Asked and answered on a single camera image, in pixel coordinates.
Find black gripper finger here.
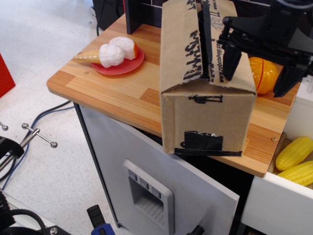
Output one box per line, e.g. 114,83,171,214
223,44,242,81
273,67,306,97

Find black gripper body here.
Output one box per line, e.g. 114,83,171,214
219,0,313,69

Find brown cardboard box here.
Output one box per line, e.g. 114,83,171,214
160,0,257,156

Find orange toy pumpkin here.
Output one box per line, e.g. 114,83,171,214
249,57,279,94

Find yellow toy corn upper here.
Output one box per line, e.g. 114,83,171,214
275,137,313,171

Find yellow toy corn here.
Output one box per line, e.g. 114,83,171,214
278,161,313,186
275,137,313,171

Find yellow toy corn lower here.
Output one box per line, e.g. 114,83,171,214
278,161,313,186

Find red plastic plate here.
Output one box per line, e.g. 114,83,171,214
90,45,145,75

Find toy ice cream cone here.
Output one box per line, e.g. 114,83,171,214
74,44,125,68

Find white drawer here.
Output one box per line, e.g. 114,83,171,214
241,94,313,235

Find grey toy fridge door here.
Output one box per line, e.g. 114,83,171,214
75,104,239,235

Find black knob at bottom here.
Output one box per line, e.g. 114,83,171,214
186,225,204,235

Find red box at left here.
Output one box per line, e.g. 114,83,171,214
0,55,16,97

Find metal clamp with black body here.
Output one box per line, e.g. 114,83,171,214
0,123,58,171

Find black dark post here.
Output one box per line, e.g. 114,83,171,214
124,0,145,34

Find black blue floor cables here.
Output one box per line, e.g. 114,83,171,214
0,100,75,191

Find blue black clamp handle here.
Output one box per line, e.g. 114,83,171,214
87,205,115,235

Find black corrugated cable sleeve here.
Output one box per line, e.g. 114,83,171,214
0,190,47,235

